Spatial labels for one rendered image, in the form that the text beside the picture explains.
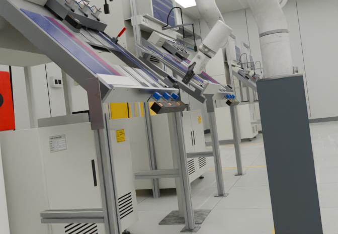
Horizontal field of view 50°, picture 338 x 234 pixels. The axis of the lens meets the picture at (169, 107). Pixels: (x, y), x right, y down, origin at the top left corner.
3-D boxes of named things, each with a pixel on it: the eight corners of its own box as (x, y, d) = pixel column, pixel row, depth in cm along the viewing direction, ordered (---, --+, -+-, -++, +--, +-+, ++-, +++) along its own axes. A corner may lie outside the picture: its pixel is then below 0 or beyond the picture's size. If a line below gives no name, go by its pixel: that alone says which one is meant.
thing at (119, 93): (171, 101, 187) (179, 90, 185) (103, 103, 125) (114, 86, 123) (169, 99, 187) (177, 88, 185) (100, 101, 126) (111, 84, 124)
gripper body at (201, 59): (209, 55, 165) (195, 75, 168) (215, 57, 175) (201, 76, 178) (197, 45, 167) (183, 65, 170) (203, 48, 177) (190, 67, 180)
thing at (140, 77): (172, 95, 186) (175, 90, 186) (104, 95, 125) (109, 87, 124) (145, 74, 192) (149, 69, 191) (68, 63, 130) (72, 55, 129)
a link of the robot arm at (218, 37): (205, 45, 177) (199, 41, 168) (222, 21, 173) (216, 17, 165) (219, 54, 174) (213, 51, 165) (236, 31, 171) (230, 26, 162)
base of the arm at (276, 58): (302, 77, 158) (297, 35, 158) (304, 74, 140) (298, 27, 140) (258, 83, 164) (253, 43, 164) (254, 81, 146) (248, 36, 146)
